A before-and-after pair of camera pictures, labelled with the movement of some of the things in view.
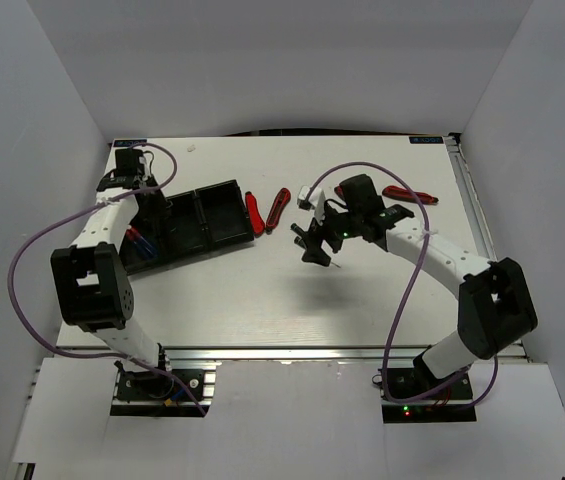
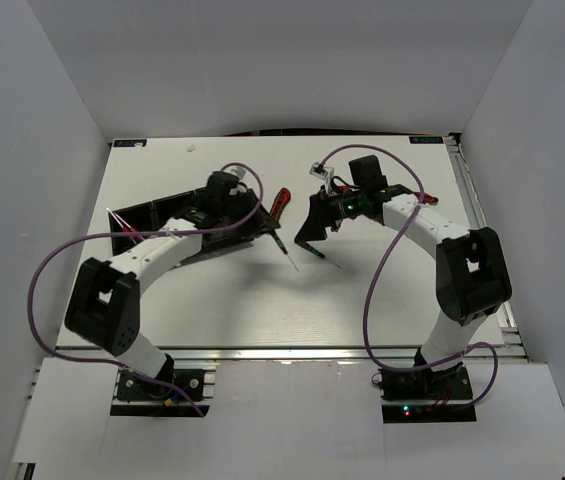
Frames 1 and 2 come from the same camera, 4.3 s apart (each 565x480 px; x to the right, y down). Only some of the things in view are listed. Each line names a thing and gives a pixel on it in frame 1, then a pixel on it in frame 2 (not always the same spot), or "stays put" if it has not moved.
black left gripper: x=157 y=212 to x=263 y=219
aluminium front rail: x=290 y=353 stays put
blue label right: x=426 y=140 stays put
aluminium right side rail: x=512 y=352 stays put
